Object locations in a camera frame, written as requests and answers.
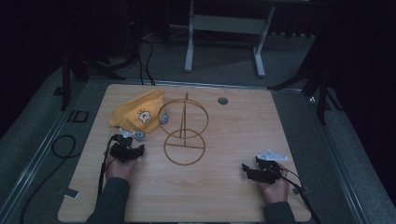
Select black hanging cables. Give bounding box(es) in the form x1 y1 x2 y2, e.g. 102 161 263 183
135 29 157 87

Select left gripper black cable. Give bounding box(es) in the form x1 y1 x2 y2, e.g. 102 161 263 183
96 134 119 201

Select black floor cable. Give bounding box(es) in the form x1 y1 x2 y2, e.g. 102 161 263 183
19 133 78 224

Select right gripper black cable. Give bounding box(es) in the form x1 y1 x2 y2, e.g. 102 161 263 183
273 167 322 224

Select person's right hand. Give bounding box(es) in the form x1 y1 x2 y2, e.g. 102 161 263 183
260 162 291 205

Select person's left hand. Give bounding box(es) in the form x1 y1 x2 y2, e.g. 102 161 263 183
105 153 138 182

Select yellow cartoon print hat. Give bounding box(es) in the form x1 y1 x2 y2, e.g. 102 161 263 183
109 89 171 142

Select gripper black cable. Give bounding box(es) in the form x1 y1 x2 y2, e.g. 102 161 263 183
96 134 119 201
273 167 322 224

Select white desk frame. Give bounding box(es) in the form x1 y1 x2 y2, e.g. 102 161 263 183
183 0 276 78

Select gold wire hat stand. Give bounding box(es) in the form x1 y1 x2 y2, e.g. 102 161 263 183
158 91 209 166

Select black tripod stand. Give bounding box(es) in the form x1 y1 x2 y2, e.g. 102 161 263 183
266 31 344 126
53 29 128 112

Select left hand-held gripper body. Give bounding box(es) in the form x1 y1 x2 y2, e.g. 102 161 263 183
110 128 138 164

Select metal floor rail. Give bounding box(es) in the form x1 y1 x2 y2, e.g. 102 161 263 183
307 92 373 224
0 81 92 224

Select black floor tape marking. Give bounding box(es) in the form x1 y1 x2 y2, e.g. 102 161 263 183
65 109 91 123

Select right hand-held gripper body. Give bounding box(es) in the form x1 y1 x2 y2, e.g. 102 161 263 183
255 149 289 185

